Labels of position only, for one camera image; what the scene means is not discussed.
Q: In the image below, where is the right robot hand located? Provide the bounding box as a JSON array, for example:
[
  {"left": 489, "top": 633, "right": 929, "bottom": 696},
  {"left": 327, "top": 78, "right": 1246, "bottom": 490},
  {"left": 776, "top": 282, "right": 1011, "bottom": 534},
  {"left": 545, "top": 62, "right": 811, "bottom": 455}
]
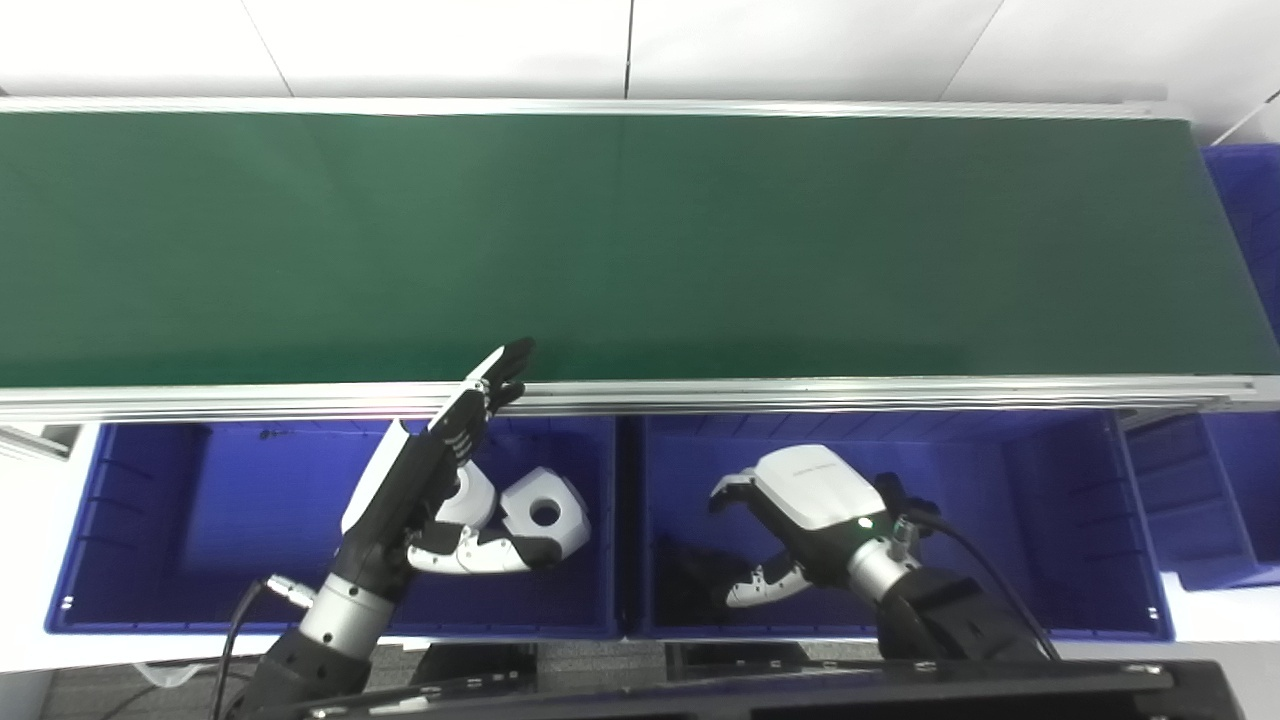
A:
[{"left": 707, "top": 444, "right": 917, "bottom": 610}]

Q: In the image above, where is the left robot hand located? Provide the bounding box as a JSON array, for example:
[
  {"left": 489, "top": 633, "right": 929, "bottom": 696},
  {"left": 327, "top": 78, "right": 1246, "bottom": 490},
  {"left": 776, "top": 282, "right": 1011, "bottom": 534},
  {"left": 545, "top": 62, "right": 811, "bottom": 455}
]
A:
[{"left": 335, "top": 337, "right": 563, "bottom": 599}]

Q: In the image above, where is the black flange part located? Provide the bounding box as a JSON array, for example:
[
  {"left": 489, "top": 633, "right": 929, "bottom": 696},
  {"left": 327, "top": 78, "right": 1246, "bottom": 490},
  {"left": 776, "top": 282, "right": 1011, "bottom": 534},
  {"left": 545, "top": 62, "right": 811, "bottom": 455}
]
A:
[{"left": 652, "top": 538, "right": 766, "bottom": 625}]

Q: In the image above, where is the green conveyor belt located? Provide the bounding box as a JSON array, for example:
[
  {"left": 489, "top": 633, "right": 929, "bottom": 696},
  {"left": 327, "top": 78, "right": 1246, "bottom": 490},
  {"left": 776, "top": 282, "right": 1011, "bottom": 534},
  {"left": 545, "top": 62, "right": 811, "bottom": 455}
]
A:
[
  {"left": 0, "top": 111, "right": 1280, "bottom": 389},
  {"left": 0, "top": 96, "right": 1280, "bottom": 429}
]

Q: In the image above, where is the white flange part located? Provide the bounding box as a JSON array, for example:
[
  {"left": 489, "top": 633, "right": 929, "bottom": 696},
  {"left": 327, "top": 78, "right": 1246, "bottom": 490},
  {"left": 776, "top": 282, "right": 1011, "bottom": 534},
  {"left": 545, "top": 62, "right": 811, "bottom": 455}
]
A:
[{"left": 438, "top": 464, "right": 593, "bottom": 563}]

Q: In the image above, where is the blue plastic bin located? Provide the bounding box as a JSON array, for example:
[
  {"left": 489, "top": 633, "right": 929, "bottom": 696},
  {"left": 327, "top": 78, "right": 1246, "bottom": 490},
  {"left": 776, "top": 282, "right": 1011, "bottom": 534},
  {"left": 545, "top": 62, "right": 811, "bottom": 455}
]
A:
[
  {"left": 44, "top": 416, "right": 623, "bottom": 639},
  {"left": 1120, "top": 142, "right": 1280, "bottom": 593},
  {"left": 624, "top": 410, "right": 1175, "bottom": 643}
]

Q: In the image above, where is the aluminium conveyor leg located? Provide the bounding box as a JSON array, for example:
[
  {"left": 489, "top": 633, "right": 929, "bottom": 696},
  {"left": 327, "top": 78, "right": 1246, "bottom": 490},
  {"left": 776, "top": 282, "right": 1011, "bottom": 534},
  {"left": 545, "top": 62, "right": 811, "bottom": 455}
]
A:
[{"left": 0, "top": 424, "right": 83, "bottom": 463}]

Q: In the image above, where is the black robot torso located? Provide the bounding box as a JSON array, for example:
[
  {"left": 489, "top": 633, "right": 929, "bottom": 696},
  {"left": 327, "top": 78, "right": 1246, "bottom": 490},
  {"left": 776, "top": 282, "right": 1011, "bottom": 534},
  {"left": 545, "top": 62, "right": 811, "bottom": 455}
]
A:
[{"left": 300, "top": 640, "right": 1243, "bottom": 720}]

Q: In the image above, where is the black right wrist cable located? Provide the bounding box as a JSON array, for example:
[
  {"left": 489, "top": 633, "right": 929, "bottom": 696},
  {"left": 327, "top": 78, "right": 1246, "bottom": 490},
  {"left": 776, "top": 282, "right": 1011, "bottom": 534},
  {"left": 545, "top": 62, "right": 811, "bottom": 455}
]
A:
[{"left": 895, "top": 508, "right": 1063, "bottom": 661}]

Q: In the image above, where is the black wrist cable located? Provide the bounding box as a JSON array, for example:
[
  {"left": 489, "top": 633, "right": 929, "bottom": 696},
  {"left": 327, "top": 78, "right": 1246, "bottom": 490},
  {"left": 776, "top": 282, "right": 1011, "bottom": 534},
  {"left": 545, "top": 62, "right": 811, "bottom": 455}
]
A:
[
  {"left": 211, "top": 573, "right": 319, "bottom": 720},
  {"left": 895, "top": 508, "right": 1063, "bottom": 661}
]

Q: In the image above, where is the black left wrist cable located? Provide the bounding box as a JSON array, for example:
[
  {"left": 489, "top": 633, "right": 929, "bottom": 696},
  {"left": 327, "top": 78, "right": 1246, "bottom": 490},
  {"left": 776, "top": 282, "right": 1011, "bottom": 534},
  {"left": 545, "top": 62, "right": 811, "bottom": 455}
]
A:
[{"left": 211, "top": 573, "right": 319, "bottom": 720}]

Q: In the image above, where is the white cable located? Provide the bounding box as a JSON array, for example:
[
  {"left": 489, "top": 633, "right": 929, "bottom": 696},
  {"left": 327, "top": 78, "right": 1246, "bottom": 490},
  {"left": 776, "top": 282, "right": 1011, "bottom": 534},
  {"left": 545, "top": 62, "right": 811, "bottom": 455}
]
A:
[{"left": 1218, "top": 88, "right": 1280, "bottom": 143}]

